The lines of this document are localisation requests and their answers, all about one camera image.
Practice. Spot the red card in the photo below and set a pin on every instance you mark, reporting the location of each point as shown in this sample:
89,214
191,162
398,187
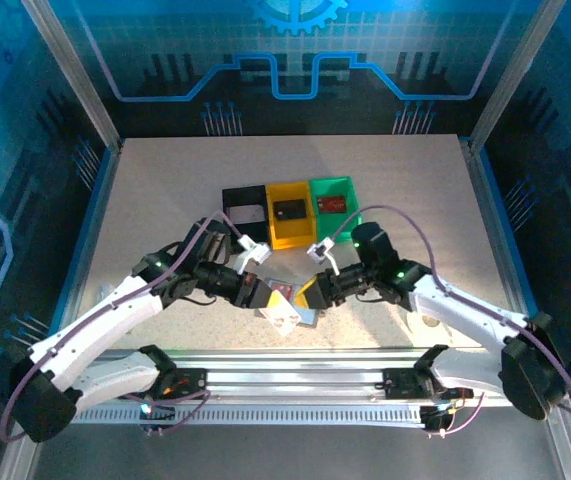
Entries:
332,204
281,289

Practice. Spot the grey card holder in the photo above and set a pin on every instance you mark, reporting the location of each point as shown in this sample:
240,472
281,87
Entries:
309,318

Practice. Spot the white VIP card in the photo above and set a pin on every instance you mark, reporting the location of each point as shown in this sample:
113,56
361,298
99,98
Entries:
285,320
245,215

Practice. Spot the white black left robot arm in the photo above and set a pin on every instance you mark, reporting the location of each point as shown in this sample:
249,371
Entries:
95,325

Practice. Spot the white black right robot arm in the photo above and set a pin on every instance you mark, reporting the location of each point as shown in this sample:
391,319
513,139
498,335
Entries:
465,315

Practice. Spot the black card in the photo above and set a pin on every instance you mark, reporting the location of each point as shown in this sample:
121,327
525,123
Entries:
290,210

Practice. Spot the yellow plastic bin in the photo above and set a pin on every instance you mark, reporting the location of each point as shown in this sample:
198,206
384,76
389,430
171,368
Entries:
290,234

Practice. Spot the small beige round object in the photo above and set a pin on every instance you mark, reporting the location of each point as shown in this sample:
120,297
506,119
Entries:
432,323

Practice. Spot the black plastic bin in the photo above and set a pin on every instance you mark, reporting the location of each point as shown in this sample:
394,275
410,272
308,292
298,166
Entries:
232,197

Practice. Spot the green plastic bin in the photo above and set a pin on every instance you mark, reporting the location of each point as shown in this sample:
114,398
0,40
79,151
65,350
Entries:
335,185

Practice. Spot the small clear plastic bag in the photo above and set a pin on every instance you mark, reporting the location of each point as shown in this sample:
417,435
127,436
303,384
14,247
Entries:
103,291

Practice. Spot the small controller board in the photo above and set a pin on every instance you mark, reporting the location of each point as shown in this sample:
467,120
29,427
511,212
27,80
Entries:
150,412
437,419

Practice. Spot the aluminium frame front rail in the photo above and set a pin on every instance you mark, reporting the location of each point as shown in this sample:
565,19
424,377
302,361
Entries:
290,372

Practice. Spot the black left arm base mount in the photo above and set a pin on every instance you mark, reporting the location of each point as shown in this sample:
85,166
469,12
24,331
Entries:
187,385

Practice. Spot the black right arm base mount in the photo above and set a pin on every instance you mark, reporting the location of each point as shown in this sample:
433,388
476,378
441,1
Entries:
405,385

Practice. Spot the blue edged side rail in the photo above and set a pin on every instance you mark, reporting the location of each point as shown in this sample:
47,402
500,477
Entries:
82,235
502,220

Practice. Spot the aluminium frame post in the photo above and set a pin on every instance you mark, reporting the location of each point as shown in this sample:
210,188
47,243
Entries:
515,75
72,75

